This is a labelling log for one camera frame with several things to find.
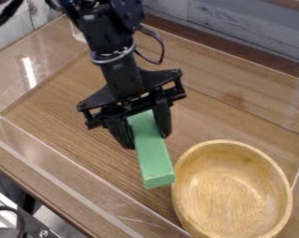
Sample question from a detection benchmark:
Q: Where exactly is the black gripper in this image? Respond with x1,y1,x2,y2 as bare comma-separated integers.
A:
77,55,186,150

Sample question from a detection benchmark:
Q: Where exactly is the green rectangular block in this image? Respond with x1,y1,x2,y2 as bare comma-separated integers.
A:
128,111,175,190

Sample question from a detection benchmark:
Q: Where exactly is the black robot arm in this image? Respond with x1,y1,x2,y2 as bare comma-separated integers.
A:
56,0,186,150

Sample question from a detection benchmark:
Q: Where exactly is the brown wooden bowl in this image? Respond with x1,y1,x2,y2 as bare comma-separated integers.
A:
171,139,292,238

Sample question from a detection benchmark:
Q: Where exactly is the clear acrylic front wall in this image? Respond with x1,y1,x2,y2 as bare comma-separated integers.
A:
0,116,191,238

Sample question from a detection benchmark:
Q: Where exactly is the black metal frame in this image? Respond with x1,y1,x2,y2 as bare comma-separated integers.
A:
0,166,91,238

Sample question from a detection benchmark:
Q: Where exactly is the black cable loop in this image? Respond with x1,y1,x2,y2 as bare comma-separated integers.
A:
0,205,27,238

